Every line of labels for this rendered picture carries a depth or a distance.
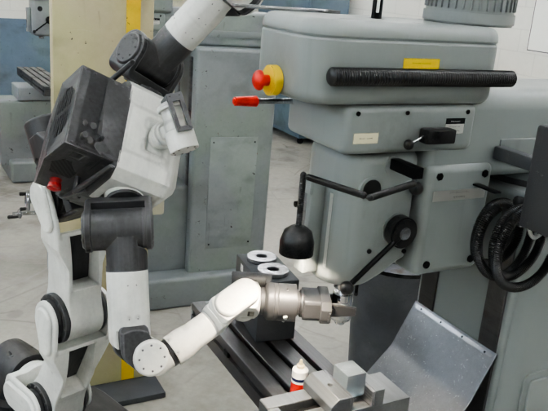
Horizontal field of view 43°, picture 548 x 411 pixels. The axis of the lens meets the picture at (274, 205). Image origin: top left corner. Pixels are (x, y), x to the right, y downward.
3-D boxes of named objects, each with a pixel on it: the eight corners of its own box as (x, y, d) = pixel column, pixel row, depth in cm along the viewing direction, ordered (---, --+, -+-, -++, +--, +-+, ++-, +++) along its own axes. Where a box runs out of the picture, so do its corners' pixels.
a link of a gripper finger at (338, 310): (355, 316, 164) (328, 315, 164) (356, 304, 163) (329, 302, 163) (355, 320, 163) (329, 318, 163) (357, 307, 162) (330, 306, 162)
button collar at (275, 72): (273, 98, 137) (276, 67, 136) (259, 92, 142) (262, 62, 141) (282, 98, 138) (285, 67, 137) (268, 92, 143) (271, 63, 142)
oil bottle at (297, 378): (293, 404, 174) (298, 364, 170) (286, 395, 177) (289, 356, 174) (308, 400, 176) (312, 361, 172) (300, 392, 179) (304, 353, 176)
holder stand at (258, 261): (254, 342, 202) (260, 278, 195) (232, 308, 221) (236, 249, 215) (293, 338, 206) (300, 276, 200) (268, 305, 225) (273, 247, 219)
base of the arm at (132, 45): (99, 77, 168) (129, 77, 161) (116, 28, 170) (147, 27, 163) (143, 103, 180) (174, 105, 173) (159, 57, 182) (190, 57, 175)
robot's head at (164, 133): (159, 160, 157) (181, 147, 151) (145, 117, 158) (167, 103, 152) (182, 156, 162) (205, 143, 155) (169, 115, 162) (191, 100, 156)
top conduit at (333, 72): (334, 87, 127) (336, 68, 126) (322, 84, 130) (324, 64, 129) (516, 88, 148) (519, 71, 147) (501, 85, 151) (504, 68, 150)
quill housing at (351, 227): (335, 298, 151) (352, 153, 141) (289, 262, 168) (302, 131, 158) (407, 288, 160) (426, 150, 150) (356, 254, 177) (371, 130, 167)
